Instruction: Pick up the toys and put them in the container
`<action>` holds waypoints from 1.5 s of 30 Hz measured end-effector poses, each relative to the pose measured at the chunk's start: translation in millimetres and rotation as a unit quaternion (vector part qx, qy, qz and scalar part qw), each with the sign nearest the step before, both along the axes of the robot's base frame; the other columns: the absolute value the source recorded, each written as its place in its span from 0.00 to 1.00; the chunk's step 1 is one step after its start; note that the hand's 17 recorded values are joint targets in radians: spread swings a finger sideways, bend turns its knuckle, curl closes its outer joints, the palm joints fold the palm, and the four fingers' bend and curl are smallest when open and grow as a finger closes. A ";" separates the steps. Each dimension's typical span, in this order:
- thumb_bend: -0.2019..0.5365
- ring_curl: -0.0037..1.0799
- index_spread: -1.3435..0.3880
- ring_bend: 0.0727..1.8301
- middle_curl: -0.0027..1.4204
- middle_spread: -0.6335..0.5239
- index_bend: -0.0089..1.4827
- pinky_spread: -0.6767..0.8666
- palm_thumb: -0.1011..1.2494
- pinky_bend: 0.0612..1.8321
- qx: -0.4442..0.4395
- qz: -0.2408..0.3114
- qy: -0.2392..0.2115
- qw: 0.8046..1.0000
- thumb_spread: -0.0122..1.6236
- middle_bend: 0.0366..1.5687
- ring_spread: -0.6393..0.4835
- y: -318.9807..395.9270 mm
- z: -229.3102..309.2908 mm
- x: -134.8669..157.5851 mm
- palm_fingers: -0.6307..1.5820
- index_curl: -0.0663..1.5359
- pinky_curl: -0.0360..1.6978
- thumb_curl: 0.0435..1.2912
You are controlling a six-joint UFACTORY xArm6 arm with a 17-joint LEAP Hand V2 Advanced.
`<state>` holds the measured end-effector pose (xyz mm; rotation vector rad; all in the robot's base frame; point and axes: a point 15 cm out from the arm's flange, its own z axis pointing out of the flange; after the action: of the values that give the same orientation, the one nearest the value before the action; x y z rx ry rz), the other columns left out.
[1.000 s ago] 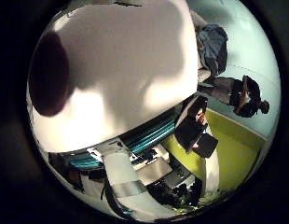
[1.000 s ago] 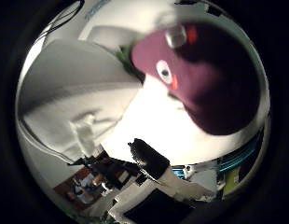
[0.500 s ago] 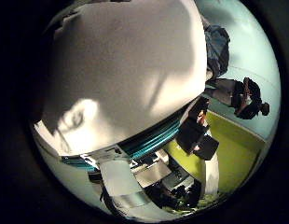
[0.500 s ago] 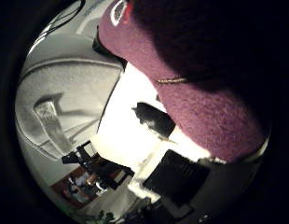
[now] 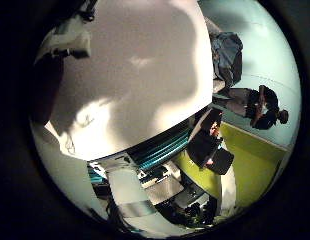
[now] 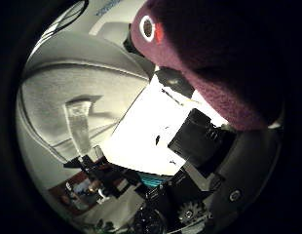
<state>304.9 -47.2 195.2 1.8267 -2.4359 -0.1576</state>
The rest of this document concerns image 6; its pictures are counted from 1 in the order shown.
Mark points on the purple plush toy with eyes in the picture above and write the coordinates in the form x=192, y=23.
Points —
x=219, y=55

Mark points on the white rectangular container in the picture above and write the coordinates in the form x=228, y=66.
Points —
x=76, y=94

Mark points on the teal rack with bars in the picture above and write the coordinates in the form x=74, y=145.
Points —
x=151, y=179

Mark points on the person in light shirt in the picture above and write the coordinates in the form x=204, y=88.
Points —
x=81, y=191

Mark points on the black camera tripod stand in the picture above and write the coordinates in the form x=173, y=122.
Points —
x=89, y=164

